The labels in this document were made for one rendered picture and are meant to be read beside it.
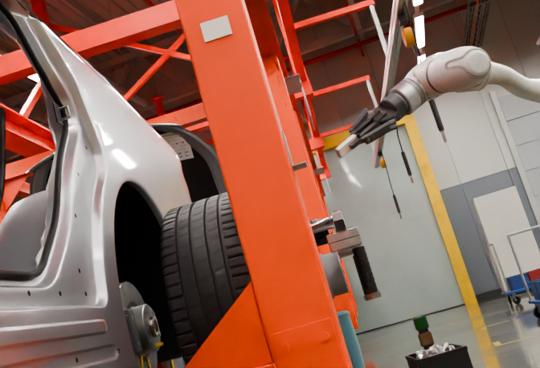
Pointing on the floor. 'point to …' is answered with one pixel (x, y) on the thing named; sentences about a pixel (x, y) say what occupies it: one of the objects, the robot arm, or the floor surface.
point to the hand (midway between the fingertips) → (347, 145)
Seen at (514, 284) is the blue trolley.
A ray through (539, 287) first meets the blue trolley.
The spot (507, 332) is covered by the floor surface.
